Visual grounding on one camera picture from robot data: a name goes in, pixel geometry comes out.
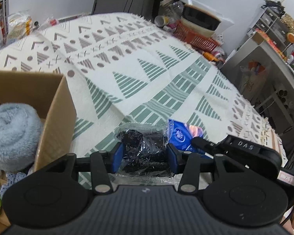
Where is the black item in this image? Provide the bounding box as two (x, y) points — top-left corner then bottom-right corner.
(115, 123), (173, 177)

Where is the white desk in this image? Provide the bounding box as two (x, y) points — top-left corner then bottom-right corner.
(221, 32), (294, 135)

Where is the patterned tasselled blanket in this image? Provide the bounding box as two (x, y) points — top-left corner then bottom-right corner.
(0, 13), (287, 163)

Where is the blue tissue pack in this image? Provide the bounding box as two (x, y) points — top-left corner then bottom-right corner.
(167, 119), (204, 153)

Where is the grey plush slipper toy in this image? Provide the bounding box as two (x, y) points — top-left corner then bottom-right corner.
(0, 103), (43, 172)

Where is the red plastic basket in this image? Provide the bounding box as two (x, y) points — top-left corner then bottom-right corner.
(174, 21), (219, 52)

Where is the white bowl-shaped appliance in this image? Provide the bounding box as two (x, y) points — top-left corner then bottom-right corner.
(180, 0), (234, 38)

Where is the cardboard box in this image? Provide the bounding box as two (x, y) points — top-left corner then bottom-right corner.
(0, 71), (82, 234)

